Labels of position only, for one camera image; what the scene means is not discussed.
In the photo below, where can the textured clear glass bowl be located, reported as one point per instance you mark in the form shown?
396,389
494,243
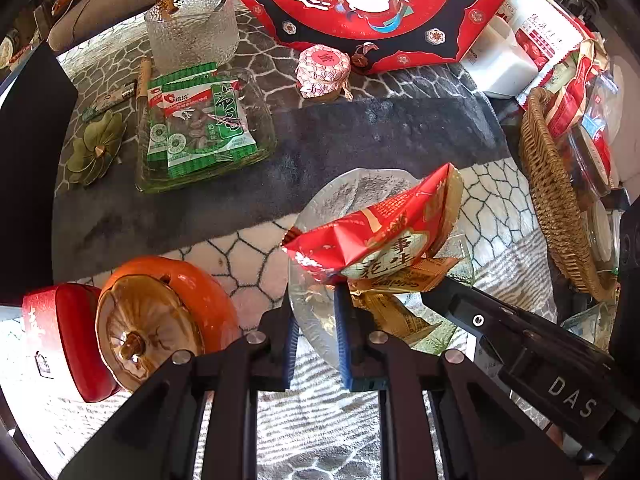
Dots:
192,35

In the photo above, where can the red white packet bag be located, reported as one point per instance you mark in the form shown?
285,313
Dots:
540,35

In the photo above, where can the small clear glass jar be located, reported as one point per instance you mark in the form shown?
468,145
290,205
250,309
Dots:
602,235

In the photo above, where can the red snack packet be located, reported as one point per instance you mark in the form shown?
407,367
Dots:
380,230

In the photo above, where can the green snack packet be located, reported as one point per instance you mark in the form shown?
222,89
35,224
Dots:
185,74
200,130

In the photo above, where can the orange pumpkin ceramic jar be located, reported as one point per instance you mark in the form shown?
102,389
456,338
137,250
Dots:
165,305

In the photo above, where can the green brown stick packet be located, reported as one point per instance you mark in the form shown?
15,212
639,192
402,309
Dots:
112,100

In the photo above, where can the metal spoon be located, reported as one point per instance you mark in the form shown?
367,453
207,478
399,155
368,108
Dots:
220,4

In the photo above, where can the brown orange ornament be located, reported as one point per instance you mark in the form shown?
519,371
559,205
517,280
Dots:
164,5

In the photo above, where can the grey patterned table runner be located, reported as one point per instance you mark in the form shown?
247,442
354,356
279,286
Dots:
350,135

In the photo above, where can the white plastic container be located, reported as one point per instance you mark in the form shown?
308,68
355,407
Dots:
500,65

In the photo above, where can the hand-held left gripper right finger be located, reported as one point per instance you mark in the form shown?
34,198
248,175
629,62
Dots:
342,350

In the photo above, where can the wicker basket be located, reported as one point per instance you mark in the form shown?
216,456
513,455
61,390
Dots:
545,195

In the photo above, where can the green glass square dish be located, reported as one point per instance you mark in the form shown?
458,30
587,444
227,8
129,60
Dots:
260,130

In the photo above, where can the green lotus incense holder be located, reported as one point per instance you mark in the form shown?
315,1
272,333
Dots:
95,147

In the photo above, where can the glass incense stick tube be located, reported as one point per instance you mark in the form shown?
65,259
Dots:
144,80

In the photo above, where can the red packets in basket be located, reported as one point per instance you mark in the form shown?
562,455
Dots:
570,110

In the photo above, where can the beige sofa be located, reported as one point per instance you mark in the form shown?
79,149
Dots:
85,20

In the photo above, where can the red octagonal gift box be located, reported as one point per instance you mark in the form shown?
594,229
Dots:
370,5

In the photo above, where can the red tin box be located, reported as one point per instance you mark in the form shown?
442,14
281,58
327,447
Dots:
70,340

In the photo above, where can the small jar patterned paper lid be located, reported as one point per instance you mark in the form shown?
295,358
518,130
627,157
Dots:
322,70

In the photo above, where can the yellow snack packet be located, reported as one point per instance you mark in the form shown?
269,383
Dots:
400,277

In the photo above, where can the clear glass plate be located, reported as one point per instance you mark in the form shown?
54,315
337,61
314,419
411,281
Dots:
320,215

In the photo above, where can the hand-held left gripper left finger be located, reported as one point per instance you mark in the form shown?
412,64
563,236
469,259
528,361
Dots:
291,355

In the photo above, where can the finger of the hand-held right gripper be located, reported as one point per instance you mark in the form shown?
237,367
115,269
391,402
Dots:
477,320

